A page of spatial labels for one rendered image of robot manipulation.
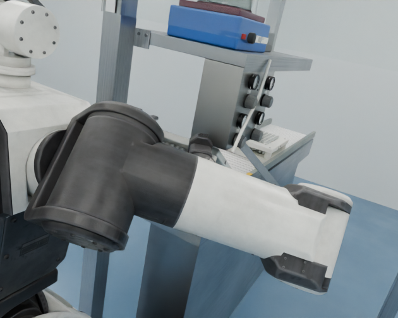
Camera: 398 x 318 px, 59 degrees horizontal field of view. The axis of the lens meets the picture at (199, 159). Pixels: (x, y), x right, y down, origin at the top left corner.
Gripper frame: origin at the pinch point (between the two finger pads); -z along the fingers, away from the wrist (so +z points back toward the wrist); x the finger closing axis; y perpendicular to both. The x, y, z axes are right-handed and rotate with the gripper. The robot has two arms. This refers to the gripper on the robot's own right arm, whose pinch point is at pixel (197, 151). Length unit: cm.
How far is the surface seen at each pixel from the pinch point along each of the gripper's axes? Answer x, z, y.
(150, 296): 67, -16, -4
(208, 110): -11.1, -0.5, 0.6
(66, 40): 53, -461, -173
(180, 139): 0.3, -7.1, -4.4
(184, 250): 41.1, -12.2, 3.7
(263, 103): -13.0, -9.9, 15.9
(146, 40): -22.9, -12.2, -17.3
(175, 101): 89, -367, -3
